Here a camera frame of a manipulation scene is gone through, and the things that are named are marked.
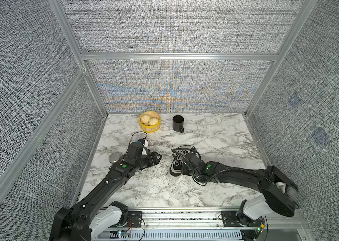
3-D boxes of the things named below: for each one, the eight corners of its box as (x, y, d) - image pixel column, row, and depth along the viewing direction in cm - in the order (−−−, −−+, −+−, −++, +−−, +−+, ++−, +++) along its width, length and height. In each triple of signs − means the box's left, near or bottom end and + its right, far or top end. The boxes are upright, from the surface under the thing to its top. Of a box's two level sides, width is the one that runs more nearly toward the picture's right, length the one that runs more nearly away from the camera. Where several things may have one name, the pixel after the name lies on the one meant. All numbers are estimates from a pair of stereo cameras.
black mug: (172, 133, 109) (173, 126, 102) (172, 123, 116) (172, 115, 109) (183, 133, 109) (184, 126, 102) (183, 123, 116) (183, 115, 109)
